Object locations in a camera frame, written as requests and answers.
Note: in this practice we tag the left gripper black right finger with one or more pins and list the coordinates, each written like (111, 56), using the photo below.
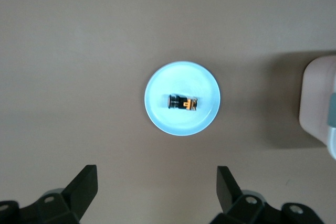
(228, 192)

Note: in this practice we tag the white lidded storage box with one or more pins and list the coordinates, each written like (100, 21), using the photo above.
(315, 103)

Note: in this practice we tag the light blue round plate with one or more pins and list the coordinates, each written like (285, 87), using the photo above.
(170, 124)

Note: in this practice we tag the orange and black switch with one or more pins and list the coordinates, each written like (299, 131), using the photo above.
(183, 102)

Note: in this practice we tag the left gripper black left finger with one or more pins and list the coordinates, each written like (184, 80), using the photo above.
(81, 190)

